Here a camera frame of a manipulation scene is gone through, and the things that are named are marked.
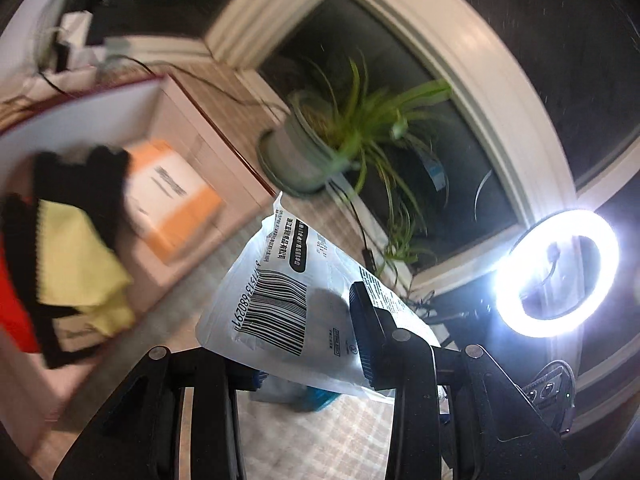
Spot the white ring light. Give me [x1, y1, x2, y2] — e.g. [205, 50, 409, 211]
[494, 209, 620, 338]

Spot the red soft item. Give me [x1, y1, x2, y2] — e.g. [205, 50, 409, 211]
[0, 248, 40, 354]

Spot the dark red storage box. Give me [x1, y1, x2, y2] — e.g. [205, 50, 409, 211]
[1, 76, 281, 455]

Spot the blue collapsible funnel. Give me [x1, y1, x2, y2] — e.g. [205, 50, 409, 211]
[250, 375, 340, 413]

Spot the black fuzzy glove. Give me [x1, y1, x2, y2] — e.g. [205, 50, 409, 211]
[1, 145, 134, 368]

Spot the orange white box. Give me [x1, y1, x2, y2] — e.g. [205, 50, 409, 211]
[124, 139, 224, 264]

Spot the yellow-green microfiber cloth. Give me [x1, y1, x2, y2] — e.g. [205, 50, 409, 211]
[36, 200, 136, 337]

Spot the white plastic pouch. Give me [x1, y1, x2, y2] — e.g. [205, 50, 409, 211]
[196, 202, 438, 396]

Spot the white window frame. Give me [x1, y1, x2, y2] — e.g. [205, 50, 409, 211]
[98, 0, 640, 436]

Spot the white charger adapter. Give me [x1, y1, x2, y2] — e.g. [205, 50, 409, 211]
[53, 11, 106, 73]

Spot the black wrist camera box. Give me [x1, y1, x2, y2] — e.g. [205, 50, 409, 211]
[521, 360, 576, 436]

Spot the potted spider plant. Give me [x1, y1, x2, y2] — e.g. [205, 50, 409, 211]
[256, 58, 451, 281]

